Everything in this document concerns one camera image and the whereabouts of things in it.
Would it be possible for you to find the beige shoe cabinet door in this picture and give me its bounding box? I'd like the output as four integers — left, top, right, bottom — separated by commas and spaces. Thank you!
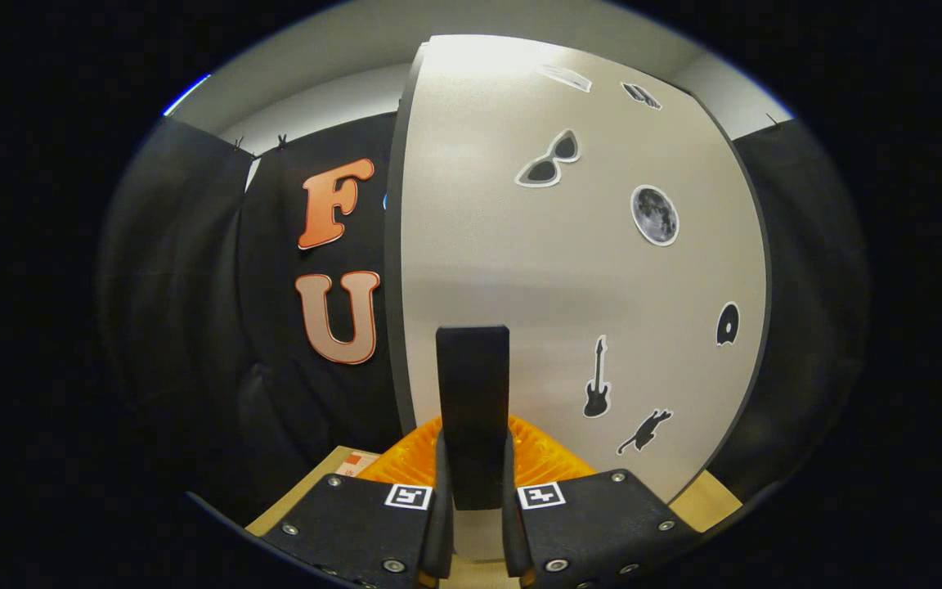
400, 34, 769, 565

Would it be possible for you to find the dark grey shoe cabinet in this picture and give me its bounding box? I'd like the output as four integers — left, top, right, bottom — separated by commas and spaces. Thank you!
384, 41, 774, 492

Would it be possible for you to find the row of black clips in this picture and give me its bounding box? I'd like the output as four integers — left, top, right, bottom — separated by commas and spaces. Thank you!
232, 115, 778, 152

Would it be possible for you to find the black backdrop cloth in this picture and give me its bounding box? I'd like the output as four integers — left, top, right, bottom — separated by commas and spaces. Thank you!
99, 110, 868, 524

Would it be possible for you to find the beige book with red print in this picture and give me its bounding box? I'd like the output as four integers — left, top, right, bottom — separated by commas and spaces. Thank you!
334, 447, 382, 479

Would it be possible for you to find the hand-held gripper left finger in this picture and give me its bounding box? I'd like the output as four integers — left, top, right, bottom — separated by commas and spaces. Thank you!
262, 416, 455, 589

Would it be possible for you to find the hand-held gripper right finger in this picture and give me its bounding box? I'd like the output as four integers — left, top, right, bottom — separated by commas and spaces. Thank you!
502, 416, 701, 589

